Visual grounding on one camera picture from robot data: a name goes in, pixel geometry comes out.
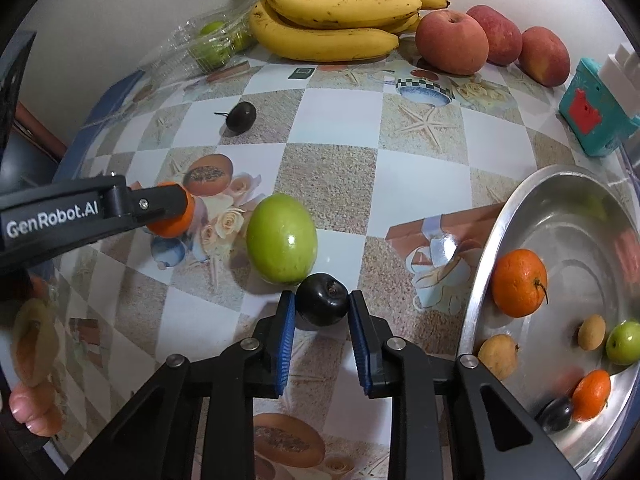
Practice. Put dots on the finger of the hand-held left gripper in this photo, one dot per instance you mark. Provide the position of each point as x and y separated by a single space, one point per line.
160 202

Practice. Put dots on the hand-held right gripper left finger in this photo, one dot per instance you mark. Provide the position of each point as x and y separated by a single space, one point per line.
286 340

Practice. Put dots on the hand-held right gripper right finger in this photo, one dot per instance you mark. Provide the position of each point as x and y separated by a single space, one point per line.
360 345

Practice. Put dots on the orange tangerine with stem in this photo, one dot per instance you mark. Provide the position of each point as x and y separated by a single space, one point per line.
520 282

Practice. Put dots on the small brown round fruit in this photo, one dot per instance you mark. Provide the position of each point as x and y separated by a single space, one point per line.
592 331

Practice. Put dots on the metal bowl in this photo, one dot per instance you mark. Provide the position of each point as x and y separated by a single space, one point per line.
565 220

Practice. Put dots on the person's left hand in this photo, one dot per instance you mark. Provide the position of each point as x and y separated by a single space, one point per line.
30 412

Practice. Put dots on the brown wooden furniture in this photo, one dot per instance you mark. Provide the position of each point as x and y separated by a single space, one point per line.
40 135

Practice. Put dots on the large green fruit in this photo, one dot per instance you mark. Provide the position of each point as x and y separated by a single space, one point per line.
282 240

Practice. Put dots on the black plum with stem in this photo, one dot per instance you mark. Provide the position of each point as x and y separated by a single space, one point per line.
241 116

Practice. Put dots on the clear plastic clamshell box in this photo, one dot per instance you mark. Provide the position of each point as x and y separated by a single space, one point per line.
175 55

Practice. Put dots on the printed checkered tablecloth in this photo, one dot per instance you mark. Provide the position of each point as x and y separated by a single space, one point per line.
330 170

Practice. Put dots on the small dark plum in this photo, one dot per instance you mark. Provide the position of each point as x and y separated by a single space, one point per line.
555 414

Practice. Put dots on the yellow banana bunch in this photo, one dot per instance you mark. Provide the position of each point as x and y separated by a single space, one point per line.
320 40

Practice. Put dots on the red apple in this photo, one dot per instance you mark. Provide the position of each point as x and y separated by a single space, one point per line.
500 32
545 55
452 42

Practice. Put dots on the teal toy box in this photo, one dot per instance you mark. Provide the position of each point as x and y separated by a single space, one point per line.
595 110

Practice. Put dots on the white plug adapter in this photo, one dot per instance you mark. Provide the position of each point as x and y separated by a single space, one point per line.
622 72

